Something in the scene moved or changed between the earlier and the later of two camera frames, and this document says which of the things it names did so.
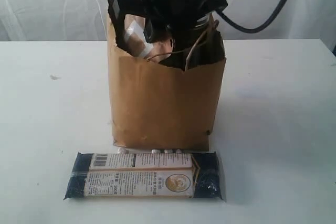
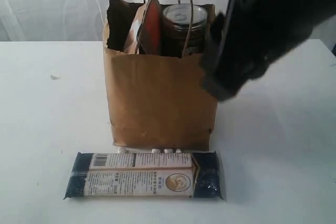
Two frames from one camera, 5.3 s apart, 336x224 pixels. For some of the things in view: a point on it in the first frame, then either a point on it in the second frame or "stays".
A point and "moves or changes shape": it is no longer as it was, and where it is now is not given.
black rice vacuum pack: (147, 175) stays
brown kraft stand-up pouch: (135, 36) moves or changes shape
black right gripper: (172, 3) -> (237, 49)
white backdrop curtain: (49, 7) stays
